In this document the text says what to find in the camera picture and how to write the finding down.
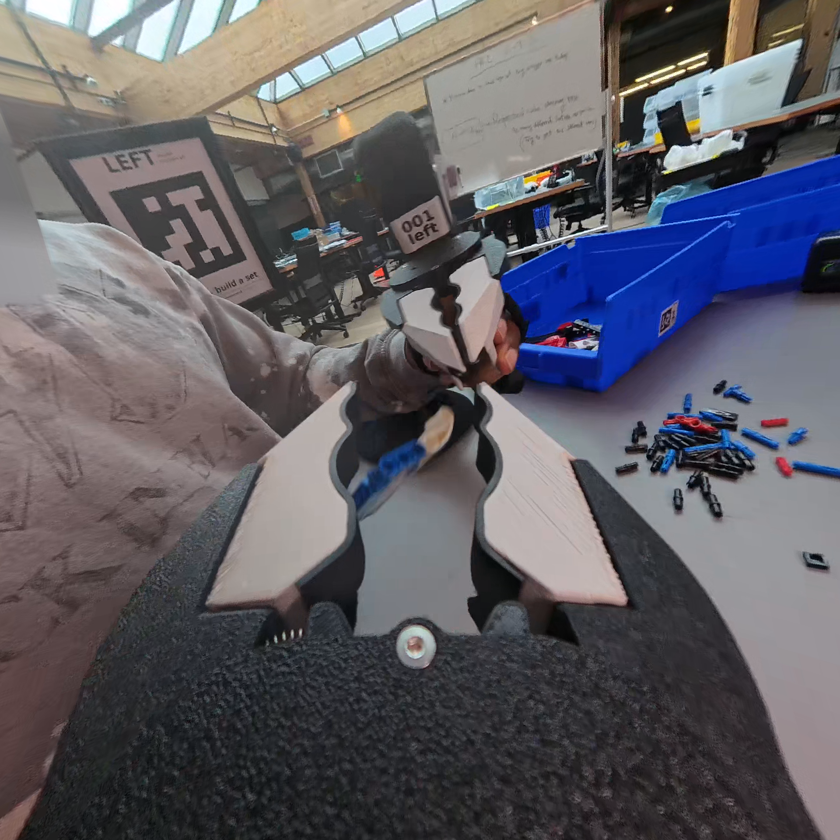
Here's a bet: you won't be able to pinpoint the grey desk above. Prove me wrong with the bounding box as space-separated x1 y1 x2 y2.
354 289 840 840

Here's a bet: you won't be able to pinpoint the person's left forearm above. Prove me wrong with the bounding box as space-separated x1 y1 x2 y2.
249 325 424 437

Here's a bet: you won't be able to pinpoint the pile of toy connector pins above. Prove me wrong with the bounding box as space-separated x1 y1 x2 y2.
615 379 840 519

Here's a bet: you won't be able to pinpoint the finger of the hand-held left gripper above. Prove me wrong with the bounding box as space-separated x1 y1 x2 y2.
451 258 506 376
400 297 472 389

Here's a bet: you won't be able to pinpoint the red and black toy pieces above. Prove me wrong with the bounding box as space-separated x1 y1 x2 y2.
525 320 601 350

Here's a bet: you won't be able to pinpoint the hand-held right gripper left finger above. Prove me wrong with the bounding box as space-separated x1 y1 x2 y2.
205 382 365 634

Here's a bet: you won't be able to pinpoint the wooden standing table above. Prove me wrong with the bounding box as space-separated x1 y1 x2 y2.
656 92 840 191

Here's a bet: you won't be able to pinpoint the clear plastic storage boxes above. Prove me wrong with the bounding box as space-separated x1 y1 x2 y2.
643 39 805 145

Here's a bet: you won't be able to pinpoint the white crumpled plastic bag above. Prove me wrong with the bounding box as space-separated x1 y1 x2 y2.
663 129 746 173

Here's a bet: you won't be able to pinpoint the long blue plastic bin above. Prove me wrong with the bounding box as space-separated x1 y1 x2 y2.
661 155 840 293

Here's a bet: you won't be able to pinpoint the person's torso in grey sweatshirt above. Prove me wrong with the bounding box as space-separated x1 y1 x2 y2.
0 220 368 840

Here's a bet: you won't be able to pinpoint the person's left hand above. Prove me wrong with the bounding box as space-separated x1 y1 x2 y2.
486 315 524 385

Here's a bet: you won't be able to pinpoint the short blue plastic bin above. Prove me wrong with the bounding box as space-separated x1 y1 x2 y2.
502 220 736 392

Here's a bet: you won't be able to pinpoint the whiteboard on stand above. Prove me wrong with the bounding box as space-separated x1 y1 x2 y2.
423 0 616 231

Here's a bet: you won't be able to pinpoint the blue toy beam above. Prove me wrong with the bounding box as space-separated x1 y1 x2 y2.
353 441 429 519

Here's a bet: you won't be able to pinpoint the black framed marker sign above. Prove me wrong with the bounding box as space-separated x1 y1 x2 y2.
36 117 277 308

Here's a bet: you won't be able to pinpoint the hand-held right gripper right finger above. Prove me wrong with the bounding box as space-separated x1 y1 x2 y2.
474 382 630 634

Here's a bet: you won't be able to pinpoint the black pocket hotspot device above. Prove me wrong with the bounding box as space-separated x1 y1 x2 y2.
802 231 840 294

